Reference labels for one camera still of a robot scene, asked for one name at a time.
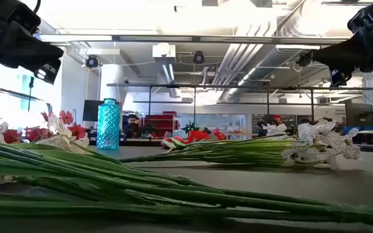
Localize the person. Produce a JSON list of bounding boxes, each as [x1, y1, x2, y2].
[[123, 113, 142, 139], [260, 113, 289, 137]]

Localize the blue storage bins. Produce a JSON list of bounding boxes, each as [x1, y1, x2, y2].
[[342, 122, 373, 135]]

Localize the black monitor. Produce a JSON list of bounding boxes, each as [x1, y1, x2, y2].
[[82, 99, 105, 122], [345, 102, 373, 127]]

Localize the black ceiling camera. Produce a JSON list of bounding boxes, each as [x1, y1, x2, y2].
[[85, 55, 99, 69], [192, 50, 205, 65]]

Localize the red tulip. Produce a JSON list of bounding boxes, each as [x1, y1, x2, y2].
[[186, 129, 212, 143], [212, 128, 227, 141]]

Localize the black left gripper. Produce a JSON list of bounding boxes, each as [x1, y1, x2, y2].
[[0, 0, 65, 85]]

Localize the dark table mat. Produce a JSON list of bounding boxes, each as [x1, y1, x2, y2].
[[0, 145, 373, 233]]

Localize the teal textured glass vase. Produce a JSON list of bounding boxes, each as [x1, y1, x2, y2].
[[96, 98, 121, 151]]

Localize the black ceiling-mounted device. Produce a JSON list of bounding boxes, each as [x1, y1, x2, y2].
[[296, 51, 313, 67]]

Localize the pale pink tulip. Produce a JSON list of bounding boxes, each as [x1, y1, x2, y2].
[[160, 137, 183, 150]]

